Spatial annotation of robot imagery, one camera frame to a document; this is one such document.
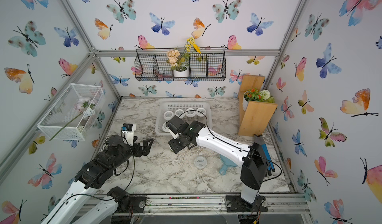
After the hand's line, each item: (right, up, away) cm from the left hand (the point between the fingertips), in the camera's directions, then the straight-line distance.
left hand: (145, 137), depth 72 cm
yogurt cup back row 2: (+12, +12, +30) cm, 34 cm away
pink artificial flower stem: (-31, +15, +4) cm, 35 cm away
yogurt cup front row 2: (+14, -6, -5) cm, 16 cm away
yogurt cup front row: (+5, +3, +21) cm, 22 cm away
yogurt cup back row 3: (+21, +11, +30) cm, 38 cm away
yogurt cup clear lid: (+27, -15, +11) cm, 32 cm away
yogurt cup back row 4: (+28, +13, +32) cm, 44 cm away
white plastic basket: (0, +16, +34) cm, 37 cm away
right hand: (+14, -4, +5) cm, 15 cm away
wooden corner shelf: (+58, +7, +16) cm, 60 cm away
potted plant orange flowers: (+58, +22, +16) cm, 64 cm away
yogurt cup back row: (+5, +10, +29) cm, 31 cm away
